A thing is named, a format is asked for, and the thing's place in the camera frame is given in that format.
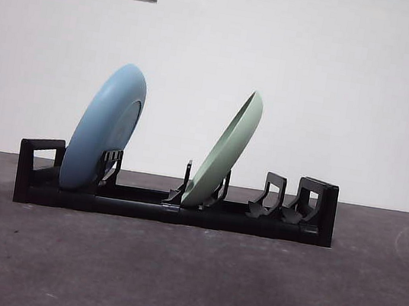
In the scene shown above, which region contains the green round plate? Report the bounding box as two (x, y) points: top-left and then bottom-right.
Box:
(180, 81), (267, 215)

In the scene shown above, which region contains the blue round plate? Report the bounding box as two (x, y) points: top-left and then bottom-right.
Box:
(57, 56), (152, 200)

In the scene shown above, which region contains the black plate rack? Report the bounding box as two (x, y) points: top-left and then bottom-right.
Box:
(11, 133), (342, 250)

